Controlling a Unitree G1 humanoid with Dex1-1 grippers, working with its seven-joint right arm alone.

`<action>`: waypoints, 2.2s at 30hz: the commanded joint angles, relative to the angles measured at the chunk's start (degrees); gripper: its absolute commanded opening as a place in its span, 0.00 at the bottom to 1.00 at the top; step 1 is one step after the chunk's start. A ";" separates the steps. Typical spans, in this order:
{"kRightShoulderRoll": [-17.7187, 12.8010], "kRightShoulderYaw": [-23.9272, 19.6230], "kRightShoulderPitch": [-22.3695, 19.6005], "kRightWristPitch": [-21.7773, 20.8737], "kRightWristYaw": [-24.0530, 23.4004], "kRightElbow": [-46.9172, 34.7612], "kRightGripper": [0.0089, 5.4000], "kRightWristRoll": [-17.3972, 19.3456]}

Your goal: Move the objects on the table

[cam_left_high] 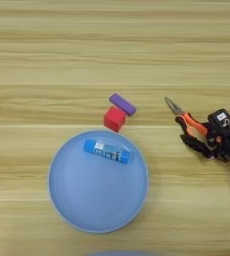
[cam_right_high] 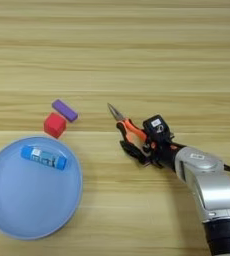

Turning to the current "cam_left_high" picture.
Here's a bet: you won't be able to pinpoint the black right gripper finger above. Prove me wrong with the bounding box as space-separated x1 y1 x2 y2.
200 121 219 137
179 133 215 161

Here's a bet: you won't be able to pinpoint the orange handled pliers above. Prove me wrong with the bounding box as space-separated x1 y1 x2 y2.
164 96 210 138

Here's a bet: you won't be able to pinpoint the red cube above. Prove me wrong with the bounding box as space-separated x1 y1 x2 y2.
103 105 127 133

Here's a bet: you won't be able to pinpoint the blue glue stick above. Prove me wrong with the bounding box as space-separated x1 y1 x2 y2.
83 139 131 165

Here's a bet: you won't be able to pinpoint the light blue round plate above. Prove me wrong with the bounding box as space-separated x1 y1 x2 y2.
48 129 150 234

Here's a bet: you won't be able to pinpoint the black box with white label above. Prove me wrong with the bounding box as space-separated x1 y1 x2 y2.
207 108 230 134

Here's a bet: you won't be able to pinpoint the purple rectangular block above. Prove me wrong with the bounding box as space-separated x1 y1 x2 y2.
108 92 138 117

